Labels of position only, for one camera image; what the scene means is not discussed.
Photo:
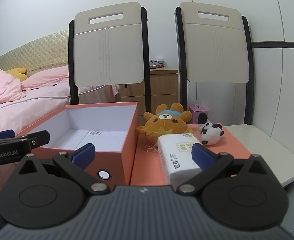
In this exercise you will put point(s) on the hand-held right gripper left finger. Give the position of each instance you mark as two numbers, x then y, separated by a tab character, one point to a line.
83	156

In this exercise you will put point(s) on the yellow plush toy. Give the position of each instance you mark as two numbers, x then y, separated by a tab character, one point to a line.
18	73

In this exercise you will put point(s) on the brown bear plush toy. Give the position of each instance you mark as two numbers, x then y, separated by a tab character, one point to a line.
164	123

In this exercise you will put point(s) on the black and white plush toy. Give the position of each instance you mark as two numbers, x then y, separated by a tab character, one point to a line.
210	132

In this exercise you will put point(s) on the white tissue pack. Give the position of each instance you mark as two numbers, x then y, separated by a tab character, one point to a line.
176	155

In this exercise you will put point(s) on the pile of small nightstand items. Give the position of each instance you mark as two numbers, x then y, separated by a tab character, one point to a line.
158	63

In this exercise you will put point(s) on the pink pillow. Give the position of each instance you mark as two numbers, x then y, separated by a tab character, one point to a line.
47	78

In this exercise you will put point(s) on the pink bed sheet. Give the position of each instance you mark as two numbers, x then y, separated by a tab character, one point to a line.
37	107

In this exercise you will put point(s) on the cream desktop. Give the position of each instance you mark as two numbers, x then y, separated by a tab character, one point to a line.
266	152

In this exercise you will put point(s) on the pink duvet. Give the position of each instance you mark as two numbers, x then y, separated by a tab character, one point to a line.
2	87

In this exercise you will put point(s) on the pink cardboard box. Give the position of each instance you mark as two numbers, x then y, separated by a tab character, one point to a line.
127	160

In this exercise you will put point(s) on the small pink carton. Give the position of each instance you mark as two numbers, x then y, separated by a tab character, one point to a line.
199	110

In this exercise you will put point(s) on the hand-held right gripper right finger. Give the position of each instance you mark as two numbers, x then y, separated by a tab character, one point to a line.
201	157

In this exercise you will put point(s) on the beige quilted headboard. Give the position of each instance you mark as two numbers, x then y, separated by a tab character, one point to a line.
37	52

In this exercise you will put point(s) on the wooden nightstand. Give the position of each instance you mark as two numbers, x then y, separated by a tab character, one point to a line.
163	85

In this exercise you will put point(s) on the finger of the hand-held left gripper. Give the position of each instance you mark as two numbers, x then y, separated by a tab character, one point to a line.
38	138
3	134

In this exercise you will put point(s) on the pink box lid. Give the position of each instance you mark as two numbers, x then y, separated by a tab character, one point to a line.
147	166

